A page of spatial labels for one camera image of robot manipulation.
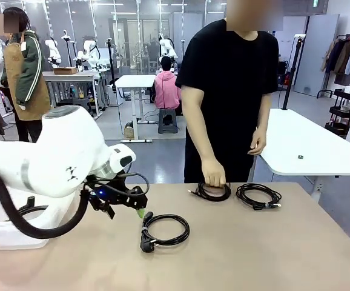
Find person in black t-shirt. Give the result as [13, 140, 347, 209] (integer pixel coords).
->
[174, 0, 284, 184]

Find white plastic storage bin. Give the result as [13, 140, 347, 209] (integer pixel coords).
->
[0, 190, 51, 251]

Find black pole stand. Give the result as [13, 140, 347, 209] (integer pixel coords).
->
[282, 33, 306, 110]

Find grey background work table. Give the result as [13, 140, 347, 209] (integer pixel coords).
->
[42, 71, 104, 118]

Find person's right forearm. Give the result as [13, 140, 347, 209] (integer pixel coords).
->
[188, 119, 223, 166]

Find person's left forearm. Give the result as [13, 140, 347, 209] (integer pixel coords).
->
[254, 104, 270, 133]

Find person's left hand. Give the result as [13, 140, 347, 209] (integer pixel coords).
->
[247, 127, 268, 156]

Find black utility cart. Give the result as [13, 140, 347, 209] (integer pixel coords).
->
[325, 87, 350, 137]

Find black bags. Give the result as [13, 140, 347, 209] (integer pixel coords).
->
[277, 60, 291, 86]

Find thin black audio cable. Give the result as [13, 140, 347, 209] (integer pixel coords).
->
[188, 181, 232, 202]

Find person in pink hoodie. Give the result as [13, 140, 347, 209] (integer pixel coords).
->
[153, 56, 183, 110]

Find clothes rack with coats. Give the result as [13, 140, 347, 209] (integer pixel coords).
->
[316, 33, 350, 99]

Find person in green jacket apron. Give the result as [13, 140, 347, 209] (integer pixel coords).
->
[1, 7, 53, 143]

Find black power cable with plug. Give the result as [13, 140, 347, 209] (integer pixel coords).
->
[140, 212, 191, 254]

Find thin black left gripper cable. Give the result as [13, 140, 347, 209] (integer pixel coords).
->
[119, 172, 150, 195]

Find black camera tripod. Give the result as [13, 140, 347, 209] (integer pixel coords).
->
[106, 38, 117, 87]

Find brown cardboard box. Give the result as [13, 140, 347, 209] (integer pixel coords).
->
[53, 66, 79, 76]

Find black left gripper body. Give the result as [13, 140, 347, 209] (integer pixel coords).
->
[86, 175, 148, 212]

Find black USB cable grey tie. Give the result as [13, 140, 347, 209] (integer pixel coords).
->
[235, 182, 283, 212]

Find white standing desk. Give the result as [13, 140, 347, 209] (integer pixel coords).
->
[114, 74, 158, 144]

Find white desk table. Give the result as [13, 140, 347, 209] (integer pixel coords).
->
[252, 108, 350, 202]

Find person's right hand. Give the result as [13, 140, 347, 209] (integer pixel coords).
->
[201, 157, 227, 187]

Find grey partition panel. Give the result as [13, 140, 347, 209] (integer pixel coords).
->
[292, 13, 340, 98]

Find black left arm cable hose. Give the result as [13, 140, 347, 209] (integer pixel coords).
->
[0, 166, 90, 240]

